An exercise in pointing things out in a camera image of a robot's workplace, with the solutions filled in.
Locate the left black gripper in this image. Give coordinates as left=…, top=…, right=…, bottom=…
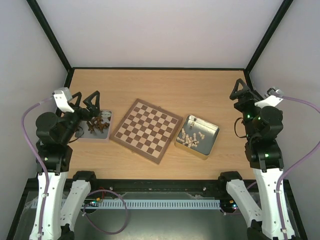
left=60, top=90, right=101, bottom=144

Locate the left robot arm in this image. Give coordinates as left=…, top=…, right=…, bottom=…
left=29, top=87, right=100, bottom=240

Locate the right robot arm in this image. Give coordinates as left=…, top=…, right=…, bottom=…
left=218, top=78, right=298, bottom=240

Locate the dark brown chess pieces pile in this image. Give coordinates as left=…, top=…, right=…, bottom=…
left=86, top=116, right=110, bottom=134

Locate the wooden chess board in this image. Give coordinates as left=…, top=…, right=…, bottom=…
left=109, top=98, right=183, bottom=165

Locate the pink tin tray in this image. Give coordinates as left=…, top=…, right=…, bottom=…
left=74, top=110, right=113, bottom=143

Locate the gold tin tray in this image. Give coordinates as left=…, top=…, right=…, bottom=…
left=174, top=115, right=220, bottom=160

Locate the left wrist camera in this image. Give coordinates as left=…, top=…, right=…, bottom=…
left=53, top=87, right=74, bottom=113

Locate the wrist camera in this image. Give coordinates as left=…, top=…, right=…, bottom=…
left=53, top=87, right=74, bottom=113
left=254, top=87, right=284, bottom=109

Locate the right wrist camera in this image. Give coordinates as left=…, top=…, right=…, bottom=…
left=254, top=87, right=284, bottom=109

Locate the black aluminium frame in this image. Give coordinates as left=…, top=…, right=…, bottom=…
left=7, top=0, right=293, bottom=240

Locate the purple cable loop front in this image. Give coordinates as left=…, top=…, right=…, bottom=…
left=82, top=189, right=129, bottom=235

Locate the light blue cable duct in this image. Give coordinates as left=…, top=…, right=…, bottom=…
left=29, top=198, right=221, bottom=210

